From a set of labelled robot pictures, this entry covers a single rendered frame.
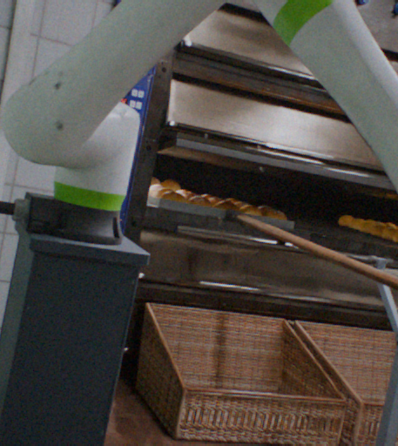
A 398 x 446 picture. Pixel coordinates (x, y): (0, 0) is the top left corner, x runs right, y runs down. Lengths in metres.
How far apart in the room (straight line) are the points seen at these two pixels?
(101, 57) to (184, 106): 1.40
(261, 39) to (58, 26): 0.70
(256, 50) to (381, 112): 1.49
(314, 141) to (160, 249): 0.69
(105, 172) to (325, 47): 0.42
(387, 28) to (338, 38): 1.74
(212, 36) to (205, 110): 0.24
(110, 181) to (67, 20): 1.17
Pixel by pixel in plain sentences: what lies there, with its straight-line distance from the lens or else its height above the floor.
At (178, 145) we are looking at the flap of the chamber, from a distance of 2.30.
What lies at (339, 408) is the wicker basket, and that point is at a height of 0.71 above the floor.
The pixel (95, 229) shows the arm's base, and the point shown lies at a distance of 1.26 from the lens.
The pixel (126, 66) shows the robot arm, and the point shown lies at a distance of 1.08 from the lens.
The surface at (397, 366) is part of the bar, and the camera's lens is 2.32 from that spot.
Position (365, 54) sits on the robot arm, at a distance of 1.13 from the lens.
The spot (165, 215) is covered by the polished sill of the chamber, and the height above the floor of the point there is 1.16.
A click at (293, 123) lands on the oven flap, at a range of 2.65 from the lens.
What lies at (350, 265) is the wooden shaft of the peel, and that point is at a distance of 1.93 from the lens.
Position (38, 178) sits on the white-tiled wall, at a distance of 2.35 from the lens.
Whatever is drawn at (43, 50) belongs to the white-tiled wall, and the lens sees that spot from 2.34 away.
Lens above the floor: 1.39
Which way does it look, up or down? 5 degrees down
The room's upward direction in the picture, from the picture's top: 12 degrees clockwise
